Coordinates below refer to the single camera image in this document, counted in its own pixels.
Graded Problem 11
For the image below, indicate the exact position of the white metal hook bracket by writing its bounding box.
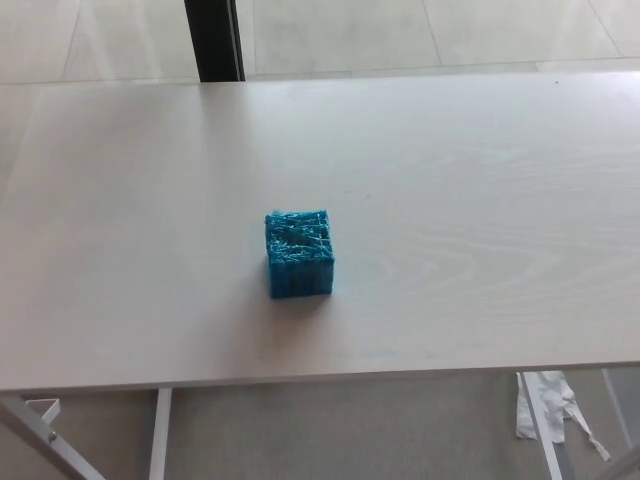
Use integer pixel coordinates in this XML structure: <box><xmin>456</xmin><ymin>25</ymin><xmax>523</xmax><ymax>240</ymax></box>
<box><xmin>21</xmin><ymin>395</ymin><xmax>62</xmax><ymax>427</ymax></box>

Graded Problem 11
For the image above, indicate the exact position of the white diagonal table brace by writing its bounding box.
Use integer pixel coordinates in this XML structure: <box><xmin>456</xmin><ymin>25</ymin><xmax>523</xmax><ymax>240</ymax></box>
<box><xmin>0</xmin><ymin>397</ymin><xmax>107</xmax><ymax>480</ymax></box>
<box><xmin>601</xmin><ymin>368</ymin><xmax>640</xmax><ymax>451</ymax></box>

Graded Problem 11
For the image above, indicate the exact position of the white table leg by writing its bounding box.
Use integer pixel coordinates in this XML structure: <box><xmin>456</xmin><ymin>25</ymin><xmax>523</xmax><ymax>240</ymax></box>
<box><xmin>518</xmin><ymin>372</ymin><xmax>567</xmax><ymax>480</ymax></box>
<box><xmin>147</xmin><ymin>388</ymin><xmax>174</xmax><ymax>480</ymax></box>

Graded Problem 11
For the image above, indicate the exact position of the black vertical post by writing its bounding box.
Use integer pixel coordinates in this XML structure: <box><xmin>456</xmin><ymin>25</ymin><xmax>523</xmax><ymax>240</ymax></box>
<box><xmin>183</xmin><ymin>0</ymin><xmax>247</xmax><ymax>83</ymax></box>

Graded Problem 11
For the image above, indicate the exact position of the torn white paper strip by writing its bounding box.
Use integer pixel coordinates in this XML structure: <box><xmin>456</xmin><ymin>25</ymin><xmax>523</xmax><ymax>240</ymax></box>
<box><xmin>514</xmin><ymin>370</ymin><xmax>613</xmax><ymax>462</ymax></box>

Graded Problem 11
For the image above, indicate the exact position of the blue lattice cube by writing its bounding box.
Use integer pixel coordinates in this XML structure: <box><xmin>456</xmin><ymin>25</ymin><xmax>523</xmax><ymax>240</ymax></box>
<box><xmin>263</xmin><ymin>208</ymin><xmax>336</xmax><ymax>301</ymax></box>

